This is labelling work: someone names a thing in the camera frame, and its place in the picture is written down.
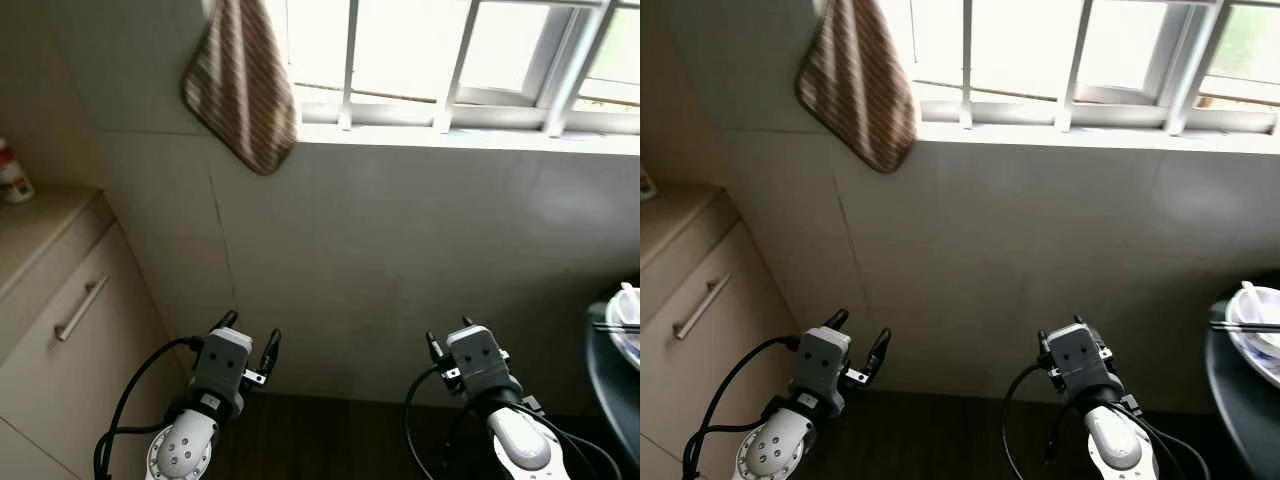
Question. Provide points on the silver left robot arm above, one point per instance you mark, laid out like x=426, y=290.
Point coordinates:
x=185, y=450
x=775, y=450

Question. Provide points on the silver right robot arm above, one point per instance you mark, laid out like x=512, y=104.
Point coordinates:
x=1120, y=445
x=525, y=445

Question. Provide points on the black chopstick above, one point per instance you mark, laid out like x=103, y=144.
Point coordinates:
x=615, y=327
x=1240, y=326

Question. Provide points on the black round table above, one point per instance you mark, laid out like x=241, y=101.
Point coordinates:
x=610, y=400
x=1240, y=420

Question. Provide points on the white ceramic spoon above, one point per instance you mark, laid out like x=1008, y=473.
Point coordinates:
x=1250, y=292
x=627, y=295

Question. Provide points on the white plate with blue print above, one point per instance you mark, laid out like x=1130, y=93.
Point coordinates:
x=628, y=345
x=1262, y=355

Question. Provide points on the brown striped hanging cloth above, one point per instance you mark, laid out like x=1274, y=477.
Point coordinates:
x=245, y=90
x=860, y=90

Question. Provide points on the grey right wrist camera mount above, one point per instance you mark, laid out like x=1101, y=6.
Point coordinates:
x=1080, y=358
x=482, y=360

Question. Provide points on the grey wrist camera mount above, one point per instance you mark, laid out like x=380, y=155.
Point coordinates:
x=825, y=360
x=1080, y=358
x=482, y=360
x=222, y=362

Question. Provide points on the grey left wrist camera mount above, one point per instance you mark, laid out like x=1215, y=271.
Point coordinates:
x=825, y=360
x=222, y=362

